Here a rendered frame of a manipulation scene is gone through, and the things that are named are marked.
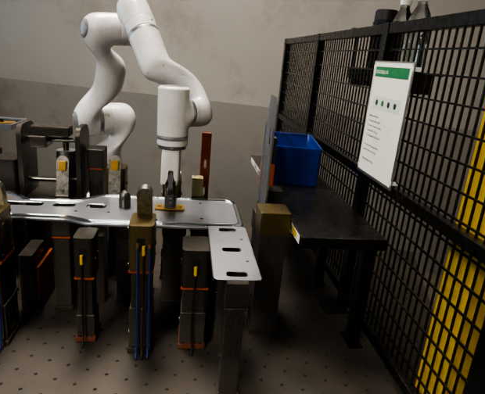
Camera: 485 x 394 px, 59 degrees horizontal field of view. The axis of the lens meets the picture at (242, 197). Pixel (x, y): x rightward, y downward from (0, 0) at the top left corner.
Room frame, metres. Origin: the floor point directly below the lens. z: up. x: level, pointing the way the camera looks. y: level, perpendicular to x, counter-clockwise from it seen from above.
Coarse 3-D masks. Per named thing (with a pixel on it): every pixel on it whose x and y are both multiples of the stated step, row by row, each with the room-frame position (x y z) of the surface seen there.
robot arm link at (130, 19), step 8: (120, 0) 1.34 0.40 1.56; (128, 0) 1.32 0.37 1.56; (136, 0) 1.32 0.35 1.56; (144, 0) 1.34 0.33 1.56; (120, 8) 1.32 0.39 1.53; (128, 8) 1.31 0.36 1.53; (136, 8) 1.30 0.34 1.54; (144, 8) 1.31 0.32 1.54; (120, 16) 1.33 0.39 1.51; (128, 16) 1.29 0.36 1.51; (136, 16) 1.29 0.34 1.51; (144, 16) 1.29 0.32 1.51; (152, 16) 1.32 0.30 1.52; (128, 24) 1.29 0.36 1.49; (136, 24) 1.27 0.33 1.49; (128, 32) 1.28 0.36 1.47
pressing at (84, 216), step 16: (16, 192) 1.18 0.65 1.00; (16, 208) 1.07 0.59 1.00; (32, 208) 1.08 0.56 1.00; (48, 208) 1.09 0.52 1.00; (64, 208) 1.10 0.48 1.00; (80, 208) 1.11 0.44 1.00; (96, 208) 1.12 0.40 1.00; (112, 208) 1.13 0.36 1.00; (192, 208) 1.19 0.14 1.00; (208, 208) 1.20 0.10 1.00; (224, 208) 1.22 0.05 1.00; (96, 224) 1.02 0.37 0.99; (112, 224) 1.03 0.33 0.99; (128, 224) 1.04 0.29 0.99; (160, 224) 1.05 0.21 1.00; (176, 224) 1.06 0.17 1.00; (192, 224) 1.07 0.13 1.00; (208, 224) 1.08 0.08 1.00; (224, 224) 1.09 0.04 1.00; (240, 224) 1.10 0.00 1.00
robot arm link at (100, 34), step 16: (96, 16) 1.42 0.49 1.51; (112, 16) 1.44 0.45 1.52; (96, 32) 1.40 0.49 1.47; (112, 32) 1.43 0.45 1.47; (96, 48) 1.43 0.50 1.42; (96, 64) 1.53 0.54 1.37; (112, 64) 1.49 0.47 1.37; (96, 80) 1.54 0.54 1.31; (112, 80) 1.53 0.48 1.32; (96, 96) 1.56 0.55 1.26; (112, 96) 1.57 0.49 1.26; (80, 112) 1.59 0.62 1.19; (96, 112) 1.57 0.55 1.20; (96, 128) 1.60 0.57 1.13
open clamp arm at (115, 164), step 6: (114, 156) 1.30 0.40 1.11; (114, 162) 1.29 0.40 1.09; (120, 162) 1.30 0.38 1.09; (114, 168) 1.28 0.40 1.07; (120, 168) 1.29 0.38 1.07; (114, 174) 1.29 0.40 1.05; (120, 174) 1.29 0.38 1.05; (114, 180) 1.28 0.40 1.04; (120, 180) 1.29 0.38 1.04; (114, 186) 1.28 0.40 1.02; (120, 186) 1.29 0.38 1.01; (108, 192) 1.27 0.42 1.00; (114, 192) 1.27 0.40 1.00
